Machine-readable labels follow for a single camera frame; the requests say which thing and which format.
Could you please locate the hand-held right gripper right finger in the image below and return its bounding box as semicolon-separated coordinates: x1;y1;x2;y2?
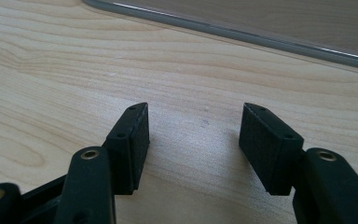
238;102;306;197

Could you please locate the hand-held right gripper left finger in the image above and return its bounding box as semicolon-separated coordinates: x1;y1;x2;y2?
102;102;151;196

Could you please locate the brown tray with grey rim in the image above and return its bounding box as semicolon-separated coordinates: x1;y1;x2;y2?
82;0;358;73

